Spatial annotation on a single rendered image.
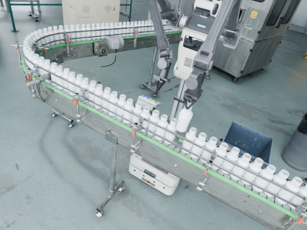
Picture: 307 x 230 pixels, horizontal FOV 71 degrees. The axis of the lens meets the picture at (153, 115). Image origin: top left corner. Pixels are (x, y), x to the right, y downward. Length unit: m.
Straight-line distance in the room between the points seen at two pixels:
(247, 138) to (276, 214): 0.69
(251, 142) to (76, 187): 1.62
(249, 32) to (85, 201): 3.94
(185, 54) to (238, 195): 1.01
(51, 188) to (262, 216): 1.76
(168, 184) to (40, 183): 1.20
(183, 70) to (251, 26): 3.08
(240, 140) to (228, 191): 0.66
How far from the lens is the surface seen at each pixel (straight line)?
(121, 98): 1.34
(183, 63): 1.70
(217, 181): 1.29
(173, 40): 3.54
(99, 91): 1.43
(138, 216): 2.15
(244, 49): 4.74
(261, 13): 4.61
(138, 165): 2.17
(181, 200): 2.32
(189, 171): 1.32
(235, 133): 1.86
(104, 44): 2.60
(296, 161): 3.27
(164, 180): 2.11
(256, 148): 1.90
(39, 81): 1.70
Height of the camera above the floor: 1.89
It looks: 36 degrees down
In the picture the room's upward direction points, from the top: 12 degrees clockwise
